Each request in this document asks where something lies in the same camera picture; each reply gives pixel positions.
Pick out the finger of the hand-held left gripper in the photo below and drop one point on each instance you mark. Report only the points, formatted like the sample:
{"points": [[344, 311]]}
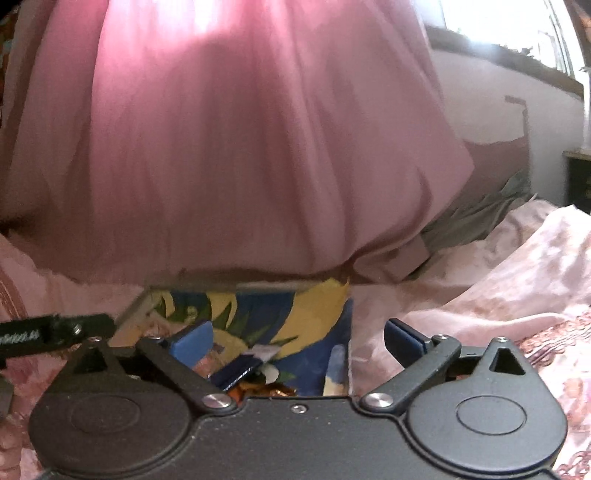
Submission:
{"points": [[90, 326]]}

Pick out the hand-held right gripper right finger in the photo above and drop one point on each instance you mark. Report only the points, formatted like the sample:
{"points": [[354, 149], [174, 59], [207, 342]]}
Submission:
{"points": [[402, 340]]}

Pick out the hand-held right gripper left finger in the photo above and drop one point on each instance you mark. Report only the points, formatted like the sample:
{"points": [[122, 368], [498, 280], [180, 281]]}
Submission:
{"points": [[191, 342]]}

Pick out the dark blue stick packet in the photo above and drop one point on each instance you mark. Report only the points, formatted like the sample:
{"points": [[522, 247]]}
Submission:
{"points": [[236, 374]]}

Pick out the grey box with printed lining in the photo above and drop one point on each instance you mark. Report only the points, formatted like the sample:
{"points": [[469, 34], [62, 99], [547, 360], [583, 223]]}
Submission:
{"points": [[288, 318]]}

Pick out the red-orange snack packet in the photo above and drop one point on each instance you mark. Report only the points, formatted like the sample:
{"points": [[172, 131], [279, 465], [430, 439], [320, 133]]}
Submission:
{"points": [[272, 391]]}

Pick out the pink floral bed sheet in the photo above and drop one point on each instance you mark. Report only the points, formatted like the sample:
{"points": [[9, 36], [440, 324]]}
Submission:
{"points": [[508, 295]]}

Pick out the grey-green cloth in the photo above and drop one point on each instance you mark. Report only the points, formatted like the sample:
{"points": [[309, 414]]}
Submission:
{"points": [[475, 221]]}

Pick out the mauve bed sheet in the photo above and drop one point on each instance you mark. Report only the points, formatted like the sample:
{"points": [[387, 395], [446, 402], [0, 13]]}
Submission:
{"points": [[496, 161]]}

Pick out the large pink pillow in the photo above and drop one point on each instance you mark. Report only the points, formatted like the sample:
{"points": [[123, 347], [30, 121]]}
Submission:
{"points": [[231, 138]]}

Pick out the dark nightstand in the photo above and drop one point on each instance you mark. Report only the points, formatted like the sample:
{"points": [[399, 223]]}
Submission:
{"points": [[578, 182]]}

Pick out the stone windowsill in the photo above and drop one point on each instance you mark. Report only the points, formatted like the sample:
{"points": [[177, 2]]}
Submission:
{"points": [[498, 60]]}

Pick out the bright window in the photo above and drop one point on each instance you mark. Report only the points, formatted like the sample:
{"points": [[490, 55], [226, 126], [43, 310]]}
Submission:
{"points": [[508, 23]]}

